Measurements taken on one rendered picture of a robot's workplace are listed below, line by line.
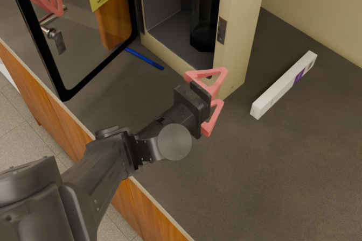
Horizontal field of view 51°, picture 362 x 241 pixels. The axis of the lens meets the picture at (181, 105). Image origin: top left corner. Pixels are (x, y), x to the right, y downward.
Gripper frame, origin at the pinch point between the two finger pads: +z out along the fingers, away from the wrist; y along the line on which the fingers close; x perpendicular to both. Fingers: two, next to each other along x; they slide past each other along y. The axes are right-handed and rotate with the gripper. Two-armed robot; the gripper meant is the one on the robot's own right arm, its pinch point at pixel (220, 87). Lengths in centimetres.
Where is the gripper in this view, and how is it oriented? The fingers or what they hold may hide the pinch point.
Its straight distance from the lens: 73.1
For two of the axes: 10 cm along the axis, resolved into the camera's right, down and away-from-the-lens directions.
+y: -0.1, -5.8, -8.2
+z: 7.3, -5.6, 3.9
